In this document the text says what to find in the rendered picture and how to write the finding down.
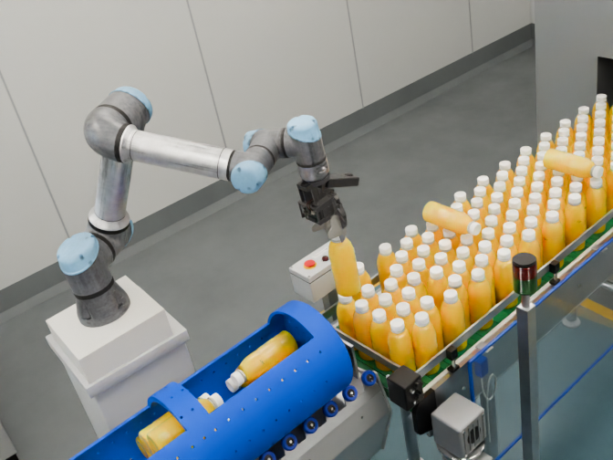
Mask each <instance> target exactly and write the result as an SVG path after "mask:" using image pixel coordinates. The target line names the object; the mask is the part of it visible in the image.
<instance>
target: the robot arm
mask: <svg viewBox="0 0 613 460"><path fill-rule="evenodd" d="M151 116H152V106H151V102H150V101H149V100H148V99H147V97H146V96H145V95H144V94H143V93H142V92H141V91H139V90H138V89H135V88H133V87H127V86H125V87H119V88H117V89H115V90H113V91H111V92H110V94H109V95H108V96H107V97H106V98H105V99H104V100H103V101H102V102H101V103H100V104H99V105H98V106H97V107H96V108H95V109H94V110H93V111H91V112H90V114H89V115H88V116H87V117H86V119H85V122H84V127H83V131H84V136H85V139H86V142H87V144H88V146H89V147H90V148H91V149H92V150H93V151H94V152H95V153H97V154H98V155H100V156H101V157H100V166H99V180H98V188H97V196H96V203H95V206H94V207H92V208H91V209H90V211H89V213H88V225H87V228H86V230H85V231H84V233H78V234H75V235H73V236H71V238H68V239H67V240H65V241H64V242H63V243H62V244H61V246H60V247H59V249H58V251H57V261H58V263H59V266H60V269H61V270H62V272H63V273H64V275H65V277H66V279H67V281H68V283H69V285H70V287H71V289H72V292H73V293H74V296H75V298H76V306H77V315H78V319H79V321H80V323H81V324H82V325H83V326H85V327H89V328H97V327H102V326H105V325H108V324H110V323H112V322H114V321H115V320H117V319H119V318H120V317H121V316H123V315H124V314H125V313H126V311H127V310H128V309H129V307H130V298H129V296H128V294H127V292H126V291H125V290H124V289H123V288H122V287H121V286H120V285H119V284H118V283H117V282H116V281H115V280H114V278H113V276H112V274H111V272H110V270H109V266H110V265H111V264H112V262H113V261H114V260H115V258H116V257H117V256H118V254H119V253H120V251H121V250H122V249H123V248H124V246H126V245H127V243H128V242H129V241H130V239H131V237H132V234H133V229H134V227H133V223H132V220H130V215H129V213H128V212H127V211H126V208H127V202H128V196H129V189H130V178H131V172H132V165H133V161H135V162H142V163H147V164H151V165H155V166H160V167H164V168H169V169H173V170H177V171H182V172H187V173H194V174H199V175H203V176H207V177H212V178H216V179H221V180H225V181H230V182H232V185H233V186H234V188H235V189H237V190H239V191H240V192H241V193H254V192H256V191H258V190H259V188H260V187H261V186H262V185H263V184H264V183H265V181H266V179H267V176H268V174H269V173H270V171H271V170H272V168H273V166H274V165H275V162H276V161H277V159H286V158H294V157H295V158H296V164H297V168H298V170H299V174H300V177H301V179H302V181H301V182H299V183H297V184H296V185H297V189H298V191H299V195H300V200H299V201H298V206H299V209H300V213H301V215H302V218H304V217H305V218H306V219H307V220H309V221H312V222H314V224H313V226H312V231H313V232H316V231H319V230H322V229H324V228H325V231H326V232H327V237H328V238H329V239H333V238H335V237H338V236H339V238H340V241H341V243H343V242H344V240H345V237H346V232H347V225H348V224H347V215H346V212H345V210H344V208H343V205H342V203H341V202H340V199H339V197H338V195H337V193H334V189H331V188H335V187H349V186H358V182H359V177H357V176H356V175H354V174H352V173H350V172H346V173H329V167H328V163H327V156H326V153H325V148H324V144H323V141H322V137H321V136H322V134H321V131H320V129H319V127H318V124H317V120H316V119H315V118H314V117H312V116H309V115H301V116H299V117H295V118H293V119H292V120H290V121H289V122H288V123H287V127H286V128H278V129H266V130H264V129H259V130H256V131H248V132H247V133H246V134H245V136H244V141H243V148H244V151H243V152H241V151H236V150H233V149H228V148H224V147H219V146H214V145H210V144H205V143H200V142H196V141H188V140H184V139H179V138H174V137H170V136H165V135H160V134H156V133H151V132H146V131H144V128H145V125H146V124H147V123H148V122H149V121H150V120H151ZM300 205H302V207H303V211H304V213H302V209H301V206H300ZM334 213H335V214H334ZM330 216H331V217H330Z"/></svg>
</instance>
